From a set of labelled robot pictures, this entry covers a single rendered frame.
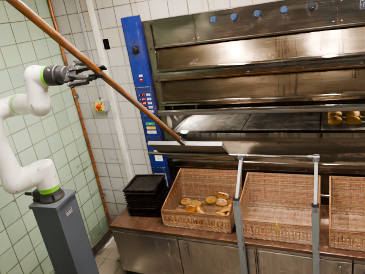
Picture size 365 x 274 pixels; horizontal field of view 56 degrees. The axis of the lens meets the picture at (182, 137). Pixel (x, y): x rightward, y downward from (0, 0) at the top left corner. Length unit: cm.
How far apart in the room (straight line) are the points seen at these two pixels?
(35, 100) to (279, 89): 162
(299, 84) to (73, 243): 182
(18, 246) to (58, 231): 76
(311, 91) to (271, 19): 55
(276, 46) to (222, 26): 41
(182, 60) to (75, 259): 158
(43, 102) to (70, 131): 157
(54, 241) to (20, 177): 48
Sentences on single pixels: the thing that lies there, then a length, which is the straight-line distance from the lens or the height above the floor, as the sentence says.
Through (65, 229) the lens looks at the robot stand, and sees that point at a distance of 225.
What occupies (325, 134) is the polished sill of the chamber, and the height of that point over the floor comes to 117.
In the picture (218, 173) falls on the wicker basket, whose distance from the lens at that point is 289.
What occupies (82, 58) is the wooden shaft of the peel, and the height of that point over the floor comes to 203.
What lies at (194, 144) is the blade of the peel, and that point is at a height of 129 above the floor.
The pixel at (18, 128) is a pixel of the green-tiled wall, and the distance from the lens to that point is 286.
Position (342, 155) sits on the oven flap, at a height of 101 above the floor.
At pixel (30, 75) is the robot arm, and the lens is 170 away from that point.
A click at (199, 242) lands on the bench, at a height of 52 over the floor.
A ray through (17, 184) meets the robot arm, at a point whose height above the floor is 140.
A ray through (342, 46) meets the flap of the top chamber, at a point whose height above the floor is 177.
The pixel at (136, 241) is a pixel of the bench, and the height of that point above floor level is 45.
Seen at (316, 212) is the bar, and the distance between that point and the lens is 221.
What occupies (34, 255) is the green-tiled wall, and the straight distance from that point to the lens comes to 311.
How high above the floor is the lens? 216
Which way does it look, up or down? 21 degrees down
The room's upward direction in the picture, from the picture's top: 9 degrees counter-clockwise
